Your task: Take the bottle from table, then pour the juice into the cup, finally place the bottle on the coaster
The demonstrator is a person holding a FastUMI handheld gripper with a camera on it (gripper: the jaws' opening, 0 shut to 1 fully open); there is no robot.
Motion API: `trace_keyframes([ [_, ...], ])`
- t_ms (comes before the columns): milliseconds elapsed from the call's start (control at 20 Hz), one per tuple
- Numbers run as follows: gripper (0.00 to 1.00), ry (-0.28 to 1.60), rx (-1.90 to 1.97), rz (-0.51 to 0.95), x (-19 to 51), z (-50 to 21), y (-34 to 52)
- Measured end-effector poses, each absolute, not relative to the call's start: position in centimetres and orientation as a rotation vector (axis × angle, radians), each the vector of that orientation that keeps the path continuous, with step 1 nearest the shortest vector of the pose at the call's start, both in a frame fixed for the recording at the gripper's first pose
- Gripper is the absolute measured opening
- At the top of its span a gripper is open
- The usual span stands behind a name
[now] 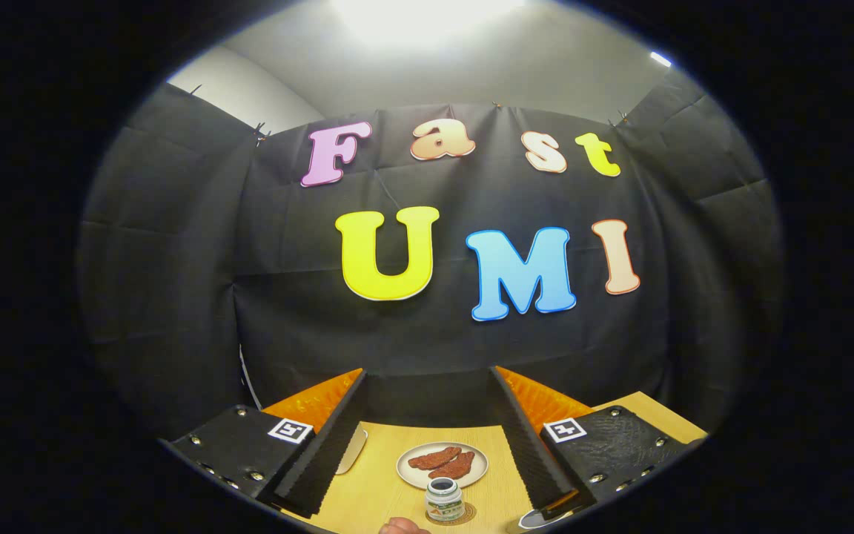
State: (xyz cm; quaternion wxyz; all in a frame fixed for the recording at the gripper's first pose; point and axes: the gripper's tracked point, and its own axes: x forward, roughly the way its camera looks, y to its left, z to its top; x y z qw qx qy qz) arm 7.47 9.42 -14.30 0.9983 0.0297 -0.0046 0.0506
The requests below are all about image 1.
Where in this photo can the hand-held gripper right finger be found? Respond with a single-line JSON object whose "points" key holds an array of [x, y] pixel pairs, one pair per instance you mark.
{"points": [[527, 445]]}

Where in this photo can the brown meat slice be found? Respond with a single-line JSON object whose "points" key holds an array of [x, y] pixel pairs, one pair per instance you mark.
{"points": [[455, 467], [434, 458]]}

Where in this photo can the white flat object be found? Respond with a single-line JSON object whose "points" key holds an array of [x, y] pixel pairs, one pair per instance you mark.
{"points": [[353, 449]]}

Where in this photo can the white round plate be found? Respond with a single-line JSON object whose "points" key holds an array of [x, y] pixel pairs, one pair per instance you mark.
{"points": [[480, 466]]}

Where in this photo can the white juice bottle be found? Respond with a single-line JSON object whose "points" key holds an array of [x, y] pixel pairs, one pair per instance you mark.
{"points": [[444, 504]]}

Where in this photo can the wooden table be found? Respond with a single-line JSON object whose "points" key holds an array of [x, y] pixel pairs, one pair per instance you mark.
{"points": [[375, 493]]}

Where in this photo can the black backdrop clip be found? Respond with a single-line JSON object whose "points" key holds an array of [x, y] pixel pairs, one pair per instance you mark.
{"points": [[261, 133]]}

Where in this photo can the large ceiling light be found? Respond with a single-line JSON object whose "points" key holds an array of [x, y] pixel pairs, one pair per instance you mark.
{"points": [[427, 15]]}

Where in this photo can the black backdrop cloth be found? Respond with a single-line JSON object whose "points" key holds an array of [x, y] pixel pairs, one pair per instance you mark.
{"points": [[434, 348]]}

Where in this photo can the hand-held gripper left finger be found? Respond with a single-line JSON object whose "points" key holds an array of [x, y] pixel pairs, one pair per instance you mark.
{"points": [[330, 445]]}

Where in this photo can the small ceiling light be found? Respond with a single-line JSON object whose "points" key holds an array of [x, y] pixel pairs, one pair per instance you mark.
{"points": [[660, 58]]}

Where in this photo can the round cork coaster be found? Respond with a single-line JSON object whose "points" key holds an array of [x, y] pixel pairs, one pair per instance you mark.
{"points": [[470, 513]]}

